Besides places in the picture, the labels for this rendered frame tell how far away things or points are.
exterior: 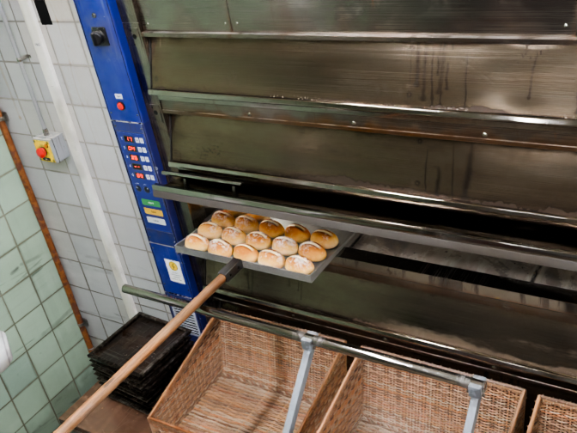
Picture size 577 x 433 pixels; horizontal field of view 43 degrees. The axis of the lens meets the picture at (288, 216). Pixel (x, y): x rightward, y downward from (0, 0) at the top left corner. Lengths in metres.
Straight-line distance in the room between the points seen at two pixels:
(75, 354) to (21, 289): 0.48
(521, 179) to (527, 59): 0.31
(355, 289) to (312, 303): 0.18
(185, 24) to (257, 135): 0.39
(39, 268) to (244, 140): 1.40
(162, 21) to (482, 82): 1.01
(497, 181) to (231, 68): 0.84
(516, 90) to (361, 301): 0.92
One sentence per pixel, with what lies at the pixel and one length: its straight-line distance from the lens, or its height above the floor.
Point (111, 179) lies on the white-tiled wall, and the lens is 2.84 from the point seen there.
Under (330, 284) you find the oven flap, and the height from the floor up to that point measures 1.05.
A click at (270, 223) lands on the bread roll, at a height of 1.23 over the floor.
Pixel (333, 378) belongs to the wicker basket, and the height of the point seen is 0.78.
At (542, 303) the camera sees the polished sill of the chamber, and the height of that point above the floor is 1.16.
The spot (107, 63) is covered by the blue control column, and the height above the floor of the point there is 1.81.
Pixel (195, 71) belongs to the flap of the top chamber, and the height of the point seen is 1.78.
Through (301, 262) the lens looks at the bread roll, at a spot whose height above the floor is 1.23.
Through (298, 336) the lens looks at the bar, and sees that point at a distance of 2.07.
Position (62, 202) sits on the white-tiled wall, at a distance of 3.16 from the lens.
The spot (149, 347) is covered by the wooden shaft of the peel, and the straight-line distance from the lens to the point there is 2.12.
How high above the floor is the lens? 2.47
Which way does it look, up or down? 30 degrees down
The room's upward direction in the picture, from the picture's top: 11 degrees counter-clockwise
